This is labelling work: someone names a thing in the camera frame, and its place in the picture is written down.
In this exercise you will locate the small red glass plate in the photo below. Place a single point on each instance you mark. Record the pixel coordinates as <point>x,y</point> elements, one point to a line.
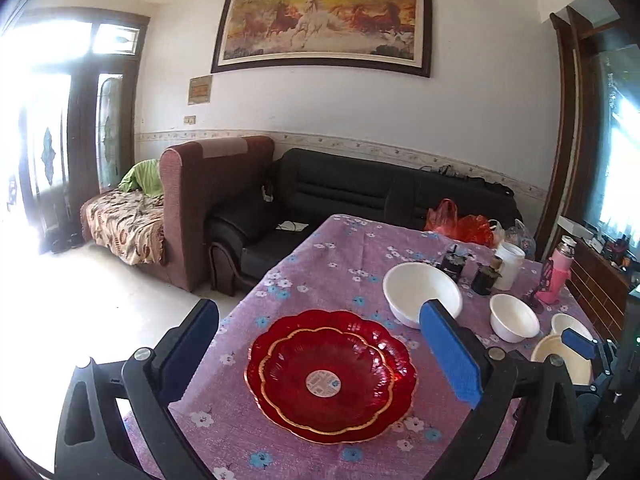
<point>325,360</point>

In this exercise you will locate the brown wooden cabinet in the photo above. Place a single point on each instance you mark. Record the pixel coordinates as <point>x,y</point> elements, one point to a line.
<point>597,285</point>

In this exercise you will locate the brown wooden door frame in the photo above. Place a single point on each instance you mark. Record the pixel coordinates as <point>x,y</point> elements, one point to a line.
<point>565,135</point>

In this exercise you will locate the white plastic jar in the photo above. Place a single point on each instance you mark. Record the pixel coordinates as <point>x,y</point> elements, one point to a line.
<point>509,265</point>

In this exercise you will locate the black phone stand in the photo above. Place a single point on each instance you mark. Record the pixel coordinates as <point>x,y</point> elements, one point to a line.
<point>537,295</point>

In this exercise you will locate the black bag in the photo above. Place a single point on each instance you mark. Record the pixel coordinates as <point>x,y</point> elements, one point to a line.
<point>495,189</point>

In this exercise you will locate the black leather sofa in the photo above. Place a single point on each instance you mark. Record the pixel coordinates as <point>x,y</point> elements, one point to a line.
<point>340,190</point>

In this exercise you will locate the dark glass bottle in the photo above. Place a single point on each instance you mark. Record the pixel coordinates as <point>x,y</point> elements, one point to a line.
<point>485,277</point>
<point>455,265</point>

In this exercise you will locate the small white bowl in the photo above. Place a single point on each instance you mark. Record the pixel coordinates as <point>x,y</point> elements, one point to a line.
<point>512,315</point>
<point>567,321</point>

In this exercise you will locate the bright window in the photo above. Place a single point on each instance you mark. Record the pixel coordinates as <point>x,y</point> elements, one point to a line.
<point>620,150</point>

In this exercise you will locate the maroon fabric sofa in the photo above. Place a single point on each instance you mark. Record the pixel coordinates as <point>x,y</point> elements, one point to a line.
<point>210,185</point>

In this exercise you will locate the large red glass plate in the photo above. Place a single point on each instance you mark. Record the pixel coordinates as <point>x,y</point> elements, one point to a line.
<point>402,385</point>

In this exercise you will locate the pile of dark small items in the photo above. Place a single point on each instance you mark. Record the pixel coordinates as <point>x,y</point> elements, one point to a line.
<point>620,250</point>

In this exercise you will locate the cream bowl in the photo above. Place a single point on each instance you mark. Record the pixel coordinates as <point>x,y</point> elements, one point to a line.
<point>550,352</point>

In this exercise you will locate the orange-red plastic bag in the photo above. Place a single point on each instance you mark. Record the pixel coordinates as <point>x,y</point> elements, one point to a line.
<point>475,230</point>

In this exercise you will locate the framed horse painting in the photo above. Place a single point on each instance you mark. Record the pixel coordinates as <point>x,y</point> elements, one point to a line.
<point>320,20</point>

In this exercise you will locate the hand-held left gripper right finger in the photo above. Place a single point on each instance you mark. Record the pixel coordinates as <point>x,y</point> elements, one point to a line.
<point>450,350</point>

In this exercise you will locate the red plastic bag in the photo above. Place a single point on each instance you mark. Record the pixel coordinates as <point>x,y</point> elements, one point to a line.
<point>442,217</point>

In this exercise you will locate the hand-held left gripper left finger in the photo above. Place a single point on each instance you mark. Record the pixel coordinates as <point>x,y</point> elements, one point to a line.
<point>192,345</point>

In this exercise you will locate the white flat box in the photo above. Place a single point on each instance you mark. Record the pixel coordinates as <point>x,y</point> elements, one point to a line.
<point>575,227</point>

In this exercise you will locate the large white bowl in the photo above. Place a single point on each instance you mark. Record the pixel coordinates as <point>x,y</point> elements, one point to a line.
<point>417,285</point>

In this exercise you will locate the purple floral tablecloth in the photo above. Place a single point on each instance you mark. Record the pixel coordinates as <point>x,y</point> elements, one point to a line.
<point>330,260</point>

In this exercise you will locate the small framed wall notice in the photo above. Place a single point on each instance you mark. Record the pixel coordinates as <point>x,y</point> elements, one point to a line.
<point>200,90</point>

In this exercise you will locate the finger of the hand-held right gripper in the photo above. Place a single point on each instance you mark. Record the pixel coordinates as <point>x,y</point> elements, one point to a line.
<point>577,340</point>

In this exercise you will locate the white paper sheet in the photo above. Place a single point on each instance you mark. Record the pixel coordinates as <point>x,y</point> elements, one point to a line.
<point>294,226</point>

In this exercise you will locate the dark shoes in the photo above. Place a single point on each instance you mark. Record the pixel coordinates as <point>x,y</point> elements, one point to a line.
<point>65,242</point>

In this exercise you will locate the clear plastic bag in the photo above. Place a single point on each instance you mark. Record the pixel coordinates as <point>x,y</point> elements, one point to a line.
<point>517,235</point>

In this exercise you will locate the wooden glass door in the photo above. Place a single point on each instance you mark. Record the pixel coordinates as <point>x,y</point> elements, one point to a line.
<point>80,135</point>

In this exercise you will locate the pink thermos bottle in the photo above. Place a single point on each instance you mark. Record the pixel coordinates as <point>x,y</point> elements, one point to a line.
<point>556,275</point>

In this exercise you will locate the leaf-patterned blanket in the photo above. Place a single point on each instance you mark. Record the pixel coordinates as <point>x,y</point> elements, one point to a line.
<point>125,225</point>

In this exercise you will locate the green cloth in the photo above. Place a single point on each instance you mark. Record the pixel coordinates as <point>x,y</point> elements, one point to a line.
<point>142,177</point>

